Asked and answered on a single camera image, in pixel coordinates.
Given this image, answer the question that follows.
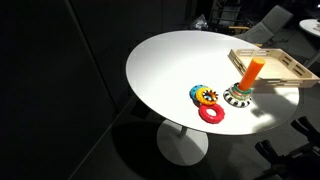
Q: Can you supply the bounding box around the orange stand with striped base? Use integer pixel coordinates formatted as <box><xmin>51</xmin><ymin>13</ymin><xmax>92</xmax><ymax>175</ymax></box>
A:
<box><xmin>222</xmin><ymin>56</ymin><xmax>267</xmax><ymax>109</ymax></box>

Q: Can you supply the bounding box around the wooden tray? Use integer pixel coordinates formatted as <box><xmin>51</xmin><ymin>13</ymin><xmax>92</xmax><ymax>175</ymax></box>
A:
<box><xmin>227</xmin><ymin>48</ymin><xmax>320</xmax><ymax>90</ymax></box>

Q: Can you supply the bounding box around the grey chair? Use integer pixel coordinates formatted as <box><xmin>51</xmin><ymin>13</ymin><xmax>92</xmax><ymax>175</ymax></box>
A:
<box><xmin>233</xmin><ymin>4</ymin><xmax>295</xmax><ymax>46</ymax></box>

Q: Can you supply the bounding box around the small white round table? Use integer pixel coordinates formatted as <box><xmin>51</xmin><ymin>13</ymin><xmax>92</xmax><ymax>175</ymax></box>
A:
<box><xmin>298</xmin><ymin>18</ymin><xmax>320</xmax><ymax>38</ymax></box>

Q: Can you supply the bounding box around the blue ring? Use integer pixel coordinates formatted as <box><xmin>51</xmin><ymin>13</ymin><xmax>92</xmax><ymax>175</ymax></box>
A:
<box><xmin>189</xmin><ymin>84</ymin><xmax>210</xmax><ymax>105</ymax></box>

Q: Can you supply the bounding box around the yellow orange ring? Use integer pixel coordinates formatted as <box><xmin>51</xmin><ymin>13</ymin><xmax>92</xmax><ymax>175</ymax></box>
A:
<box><xmin>195</xmin><ymin>86</ymin><xmax>220</xmax><ymax>107</ymax></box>

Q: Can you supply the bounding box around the red ring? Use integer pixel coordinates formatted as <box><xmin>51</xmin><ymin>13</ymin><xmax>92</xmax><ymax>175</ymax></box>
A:
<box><xmin>198</xmin><ymin>103</ymin><xmax>226</xmax><ymax>125</ymax></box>

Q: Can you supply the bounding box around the white table pedestal base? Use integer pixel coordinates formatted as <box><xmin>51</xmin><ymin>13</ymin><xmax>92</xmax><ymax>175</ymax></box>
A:
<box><xmin>156</xmin><ymin>119</ymin><xmax>210</xmax><ymax>167</ymax></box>

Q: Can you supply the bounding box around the black camera stand equipment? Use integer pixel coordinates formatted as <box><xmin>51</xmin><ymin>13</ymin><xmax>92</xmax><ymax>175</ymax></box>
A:
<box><xmin>254</xmin><ymin>115</ymin><xmax>320</xmax><ymax>180</ymax></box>

